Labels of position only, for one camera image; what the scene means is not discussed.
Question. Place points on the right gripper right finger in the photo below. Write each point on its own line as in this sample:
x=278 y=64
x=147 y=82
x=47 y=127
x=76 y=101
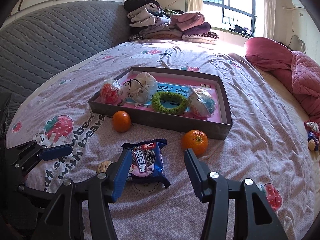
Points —
x=254 y=217

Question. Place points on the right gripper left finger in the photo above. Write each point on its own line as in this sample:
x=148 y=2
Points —
x=63 y=217

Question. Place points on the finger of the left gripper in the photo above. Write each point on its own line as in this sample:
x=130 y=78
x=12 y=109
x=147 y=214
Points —
x=23 y=158

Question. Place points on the brown walnut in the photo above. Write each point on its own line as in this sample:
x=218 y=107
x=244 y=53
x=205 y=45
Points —
x=103 y=166

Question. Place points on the blue Oreo cookie packet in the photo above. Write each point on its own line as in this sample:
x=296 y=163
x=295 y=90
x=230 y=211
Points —
x=147 y=162

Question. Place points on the orange tangerine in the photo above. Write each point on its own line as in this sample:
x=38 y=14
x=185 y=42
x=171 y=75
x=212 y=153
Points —
x=121 y=121
x=195 y=140

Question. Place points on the shallow cardboard box tray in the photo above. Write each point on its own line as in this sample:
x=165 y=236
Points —
x=173 y=122

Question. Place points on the small colourful doll toy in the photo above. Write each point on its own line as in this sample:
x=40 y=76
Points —
x=312 y=129

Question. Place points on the grey quilted headboard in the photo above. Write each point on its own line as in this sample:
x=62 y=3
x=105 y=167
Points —
x=43 y=43

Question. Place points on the red toy egg packet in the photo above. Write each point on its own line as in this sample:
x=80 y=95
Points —
x=110 y=91

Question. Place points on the blue white toy egg packet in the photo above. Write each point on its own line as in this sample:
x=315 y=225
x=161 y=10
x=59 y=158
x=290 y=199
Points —
x=200 y=102

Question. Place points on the pink blue children's book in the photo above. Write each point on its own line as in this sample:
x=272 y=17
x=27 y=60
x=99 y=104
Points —
x=172 y=94

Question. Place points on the pink quilted blanket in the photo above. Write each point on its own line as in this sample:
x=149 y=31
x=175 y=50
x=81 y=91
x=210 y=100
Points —
x=302 y=81

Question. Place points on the pink pillow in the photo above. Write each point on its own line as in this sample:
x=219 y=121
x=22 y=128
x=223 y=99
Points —
x=267 y=54

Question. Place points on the white heart shaped chair back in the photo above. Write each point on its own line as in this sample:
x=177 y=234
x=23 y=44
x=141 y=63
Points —
x=296 y=44

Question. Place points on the pile of folded clothes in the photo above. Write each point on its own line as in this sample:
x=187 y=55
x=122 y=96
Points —
x=148 y=20

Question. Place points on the items on window sill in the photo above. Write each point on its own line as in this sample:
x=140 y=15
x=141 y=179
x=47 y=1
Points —
x=241 y=26

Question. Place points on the black framed window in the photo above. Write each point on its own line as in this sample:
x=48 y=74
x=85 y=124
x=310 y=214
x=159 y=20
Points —
x=215 y=10

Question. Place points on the cream right curtain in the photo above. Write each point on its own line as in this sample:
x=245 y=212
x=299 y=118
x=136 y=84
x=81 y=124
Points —
x=270 y=18

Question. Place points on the beige drawstring cloth pouch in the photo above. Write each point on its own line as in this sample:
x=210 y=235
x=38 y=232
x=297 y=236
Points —
x=141 y=88

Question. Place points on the white wall air conditioner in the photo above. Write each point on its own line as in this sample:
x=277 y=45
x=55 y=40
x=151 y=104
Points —
x=297 y=4

